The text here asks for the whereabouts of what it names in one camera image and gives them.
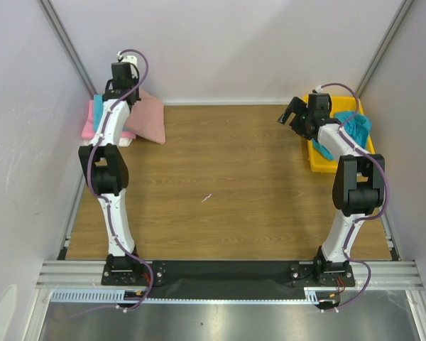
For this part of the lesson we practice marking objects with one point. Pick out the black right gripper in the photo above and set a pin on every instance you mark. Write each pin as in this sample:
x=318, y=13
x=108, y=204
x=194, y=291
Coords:
x=299, y=116

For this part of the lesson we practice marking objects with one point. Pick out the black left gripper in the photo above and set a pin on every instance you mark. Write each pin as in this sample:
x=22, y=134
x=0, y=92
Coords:
x=134, y=79

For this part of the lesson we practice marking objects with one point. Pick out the dusty pink t shirt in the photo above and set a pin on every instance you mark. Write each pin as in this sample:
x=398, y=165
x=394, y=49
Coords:
x=146, y=119

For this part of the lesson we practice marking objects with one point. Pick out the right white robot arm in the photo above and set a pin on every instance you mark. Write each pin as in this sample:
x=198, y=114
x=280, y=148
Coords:
x=359, y=185

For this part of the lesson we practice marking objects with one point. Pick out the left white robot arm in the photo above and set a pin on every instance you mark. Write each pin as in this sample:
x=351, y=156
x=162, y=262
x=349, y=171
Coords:
x=106, y=173

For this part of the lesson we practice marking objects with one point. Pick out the folded teal t shirt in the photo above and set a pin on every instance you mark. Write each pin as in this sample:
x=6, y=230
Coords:
x=97, y=111

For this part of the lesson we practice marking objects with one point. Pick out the yellow plastic bin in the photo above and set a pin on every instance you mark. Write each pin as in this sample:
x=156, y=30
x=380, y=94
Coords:
x=318, y=163

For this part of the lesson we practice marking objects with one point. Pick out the teal crumpled t shirt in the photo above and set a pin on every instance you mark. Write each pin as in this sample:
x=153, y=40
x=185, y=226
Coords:
x=358, y=128

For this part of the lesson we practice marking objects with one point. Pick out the folded white t shirt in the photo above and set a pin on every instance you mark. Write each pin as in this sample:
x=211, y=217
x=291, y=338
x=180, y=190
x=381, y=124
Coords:
x=123, y=142

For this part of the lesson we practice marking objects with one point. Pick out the folded pink t shirt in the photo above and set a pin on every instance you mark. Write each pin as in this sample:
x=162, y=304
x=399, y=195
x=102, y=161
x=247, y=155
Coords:
x=88, y=131

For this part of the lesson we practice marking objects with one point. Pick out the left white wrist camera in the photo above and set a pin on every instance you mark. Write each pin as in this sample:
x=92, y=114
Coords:
x=132, y=59

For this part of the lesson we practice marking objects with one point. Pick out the aluminium frame rail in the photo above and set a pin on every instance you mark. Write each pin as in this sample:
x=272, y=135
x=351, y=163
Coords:
x=66, y=43

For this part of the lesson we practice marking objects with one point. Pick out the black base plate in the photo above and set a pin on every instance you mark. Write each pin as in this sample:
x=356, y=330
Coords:
x=227, y=280

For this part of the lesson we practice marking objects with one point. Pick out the grey slotted cable duct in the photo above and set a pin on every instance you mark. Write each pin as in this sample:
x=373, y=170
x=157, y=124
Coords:
x=96, y=296

